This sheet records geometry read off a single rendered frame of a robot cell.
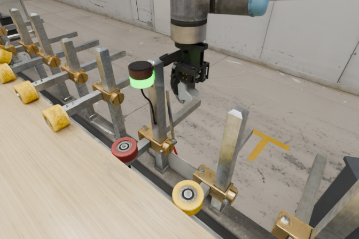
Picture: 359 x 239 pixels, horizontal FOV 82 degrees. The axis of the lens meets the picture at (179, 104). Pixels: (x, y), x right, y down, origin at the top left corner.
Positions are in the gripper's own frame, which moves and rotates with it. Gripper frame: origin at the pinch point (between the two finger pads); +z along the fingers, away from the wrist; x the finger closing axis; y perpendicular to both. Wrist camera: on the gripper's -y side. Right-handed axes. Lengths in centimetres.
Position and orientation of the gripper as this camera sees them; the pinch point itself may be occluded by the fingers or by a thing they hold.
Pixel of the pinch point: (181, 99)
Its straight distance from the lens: 67.0
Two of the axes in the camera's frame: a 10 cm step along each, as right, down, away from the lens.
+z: 0.0, 8.0, 6.0
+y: 7.8, 3.8, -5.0
